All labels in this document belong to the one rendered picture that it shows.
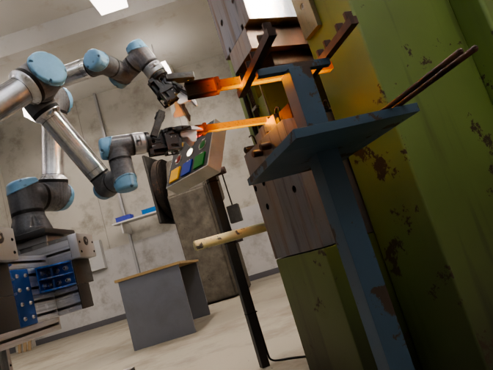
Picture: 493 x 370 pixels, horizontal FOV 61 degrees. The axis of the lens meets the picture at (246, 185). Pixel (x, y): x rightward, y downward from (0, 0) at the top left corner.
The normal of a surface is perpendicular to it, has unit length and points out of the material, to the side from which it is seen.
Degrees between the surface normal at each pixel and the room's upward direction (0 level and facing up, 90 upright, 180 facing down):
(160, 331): 90
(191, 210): 93
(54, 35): 90
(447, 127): 90
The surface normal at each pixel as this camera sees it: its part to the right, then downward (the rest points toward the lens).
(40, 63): 0.69, -0.40
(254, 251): -0.07, -0.15
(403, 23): 0.34, -0.26
